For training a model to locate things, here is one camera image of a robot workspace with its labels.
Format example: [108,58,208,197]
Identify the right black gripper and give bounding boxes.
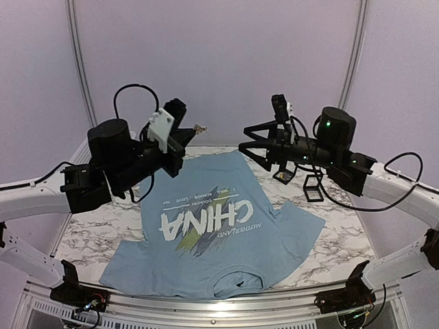
[239,119,340,173]

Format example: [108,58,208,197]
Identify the light blue printed t-shirt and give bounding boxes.
[99,151,325,300]

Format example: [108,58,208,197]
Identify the white perforated plastic basket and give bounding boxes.
[69,138,91,165]

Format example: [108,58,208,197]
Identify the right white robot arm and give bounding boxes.
[238,107,438,307]

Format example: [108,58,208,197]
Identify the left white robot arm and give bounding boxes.
[1,98,195,305]

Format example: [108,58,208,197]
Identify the open black brooch box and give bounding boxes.
[272,169,296,185]

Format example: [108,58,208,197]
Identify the black square box lid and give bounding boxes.
[302,175,324,202]

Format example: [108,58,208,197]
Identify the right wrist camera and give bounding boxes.
[271,94,292,125]

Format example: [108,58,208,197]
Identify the right wall aluminium profile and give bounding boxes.
[338,0,370,110]

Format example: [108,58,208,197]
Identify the wall aluminium profile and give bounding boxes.
[65,0,98,127]
[338,0,370,110]

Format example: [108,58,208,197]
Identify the left wall aluminium profile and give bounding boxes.
[65,0,98,127]

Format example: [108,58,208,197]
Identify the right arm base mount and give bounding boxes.
[314,260,376,314]

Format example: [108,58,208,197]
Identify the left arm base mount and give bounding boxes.
[49,260,109,312]

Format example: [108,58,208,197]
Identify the aluminium front rail frame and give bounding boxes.
[13,270,409,329]

